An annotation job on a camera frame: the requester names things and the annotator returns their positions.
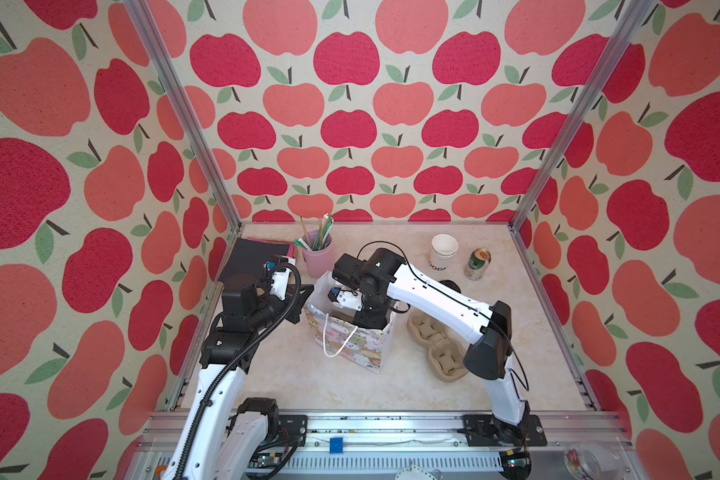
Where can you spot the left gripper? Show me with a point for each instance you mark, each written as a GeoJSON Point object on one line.
{"type": "Point", "coordinates": [303, 291]}

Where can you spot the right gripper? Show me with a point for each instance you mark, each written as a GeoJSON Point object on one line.
{"type": "Point", "coordinates": [366, 313]}

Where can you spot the white paper gift bag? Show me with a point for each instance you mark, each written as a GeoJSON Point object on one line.
{"type": "Point", "coordinates": [332, 326]}

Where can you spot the cardboard cup carrier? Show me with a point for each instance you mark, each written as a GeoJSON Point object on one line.
{"type": "Point", "coordinates": [444, 355]}

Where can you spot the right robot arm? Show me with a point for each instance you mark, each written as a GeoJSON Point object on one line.
{"type": "Point", "coordinates": [486, 328]}

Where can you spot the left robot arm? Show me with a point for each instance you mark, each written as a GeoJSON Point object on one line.
{"type": "Point", "coordinates": [216, 442]}

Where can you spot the pink straw holder cup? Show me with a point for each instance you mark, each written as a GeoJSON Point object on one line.
{"type": "Point", "coordinates": [321, 261]}

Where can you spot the brown wooden stirrer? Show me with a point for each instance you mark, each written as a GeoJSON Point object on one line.
{"type": "Point", "coordinates": [305, 240]}

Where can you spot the black napkin stack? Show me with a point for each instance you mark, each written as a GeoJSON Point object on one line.
{"type": "Point", "coordinates": [248, 256]}

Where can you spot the green paper straw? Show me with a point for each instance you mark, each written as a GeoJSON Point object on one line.
{"type": "Point", "coordinates": [323, 232]}

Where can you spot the green drink can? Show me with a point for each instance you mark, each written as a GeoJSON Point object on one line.
{"type": "Point", "coordinates": [477, 264]}

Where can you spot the blue small block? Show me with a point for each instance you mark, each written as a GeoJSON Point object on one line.
{"type": "Point", "coordinates": [336, 445]}

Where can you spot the clear plastic container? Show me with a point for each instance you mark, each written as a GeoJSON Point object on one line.
{"type": "Point", "coordinates": [593, 461]}

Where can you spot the left aluminium frame post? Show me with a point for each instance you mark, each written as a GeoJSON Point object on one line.
{"type": "Point", "coordinates": [149, 34]}

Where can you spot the aluminium frame post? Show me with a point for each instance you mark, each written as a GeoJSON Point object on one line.
{"type": "Point", "coordinates": [149, 34]}
{"type": "Point", "coordinates": [627, 26]}

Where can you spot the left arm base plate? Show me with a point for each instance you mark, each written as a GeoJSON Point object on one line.
{"type": "Point", "coordinates": [284, 430]}

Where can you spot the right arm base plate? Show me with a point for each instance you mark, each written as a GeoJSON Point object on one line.
{"type": "Point", "coordinates": [487, 431]}

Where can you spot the right aluminium frame post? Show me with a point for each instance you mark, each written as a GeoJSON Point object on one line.
{"type": "Point", "coordinates": [627, 26]}

